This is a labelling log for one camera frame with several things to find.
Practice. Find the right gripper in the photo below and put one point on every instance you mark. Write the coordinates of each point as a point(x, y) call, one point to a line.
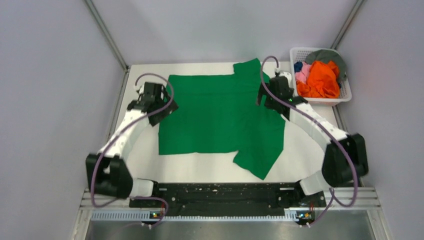
point(268, 103)

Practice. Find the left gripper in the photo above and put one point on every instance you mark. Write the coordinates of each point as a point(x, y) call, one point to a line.
point(156, 119)

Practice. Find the green t-shirt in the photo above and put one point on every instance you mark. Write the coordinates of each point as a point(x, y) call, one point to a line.
point(218, 114)

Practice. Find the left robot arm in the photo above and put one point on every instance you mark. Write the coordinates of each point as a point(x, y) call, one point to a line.
point(107, 170)

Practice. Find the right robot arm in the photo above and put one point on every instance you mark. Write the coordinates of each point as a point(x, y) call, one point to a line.
point(345, 157)

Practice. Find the pink garment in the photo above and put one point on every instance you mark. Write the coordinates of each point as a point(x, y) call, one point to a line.
point(303, 75)

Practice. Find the dark blue garment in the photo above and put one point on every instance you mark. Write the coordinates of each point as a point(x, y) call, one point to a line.
point(297, 66)

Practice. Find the orange t-shirt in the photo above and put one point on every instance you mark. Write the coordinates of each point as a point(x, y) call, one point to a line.
point(321, 82)

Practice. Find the grey-green garment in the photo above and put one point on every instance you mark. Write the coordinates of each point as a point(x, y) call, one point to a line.
point(325, 56)

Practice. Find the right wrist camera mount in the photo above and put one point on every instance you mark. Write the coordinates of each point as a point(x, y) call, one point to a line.
point(280, 73)

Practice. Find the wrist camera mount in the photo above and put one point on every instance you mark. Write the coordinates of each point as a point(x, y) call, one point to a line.
point(140, 90)
point(280, 73)

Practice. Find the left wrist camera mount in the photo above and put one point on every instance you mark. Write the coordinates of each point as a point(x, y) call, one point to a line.
point(140, 90)

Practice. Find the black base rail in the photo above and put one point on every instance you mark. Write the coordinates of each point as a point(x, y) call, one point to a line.
point(229, 199)

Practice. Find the left corner aluminium post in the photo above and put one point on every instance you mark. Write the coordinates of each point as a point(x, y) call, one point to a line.
point(100, 23)

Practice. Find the corner aluminium post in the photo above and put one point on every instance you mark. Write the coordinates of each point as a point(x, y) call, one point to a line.
point(358, 5)
point(100, 23)

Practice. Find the white cable duct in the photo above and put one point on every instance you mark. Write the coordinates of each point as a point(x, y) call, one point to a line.
point(149, 216)

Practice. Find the right corner aluminium post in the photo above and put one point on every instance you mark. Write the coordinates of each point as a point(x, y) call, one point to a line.
point(358, 5)

